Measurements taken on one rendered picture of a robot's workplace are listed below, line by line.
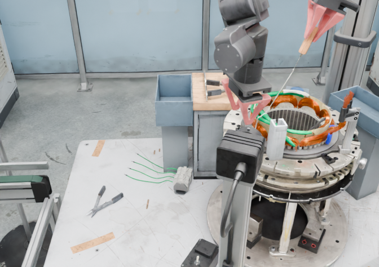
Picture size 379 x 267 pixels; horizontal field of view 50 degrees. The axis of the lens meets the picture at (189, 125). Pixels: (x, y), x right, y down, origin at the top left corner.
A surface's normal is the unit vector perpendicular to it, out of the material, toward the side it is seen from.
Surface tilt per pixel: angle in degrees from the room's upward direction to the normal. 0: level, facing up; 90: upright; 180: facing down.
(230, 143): 0
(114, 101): 0
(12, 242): 0
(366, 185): 90
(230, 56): 90
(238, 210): 90
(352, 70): 90
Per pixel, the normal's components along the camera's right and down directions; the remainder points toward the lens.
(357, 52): -0.56, 0.47
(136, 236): 0.00, -0.83
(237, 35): 0.77, -0.02
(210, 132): 0.01, 0.56
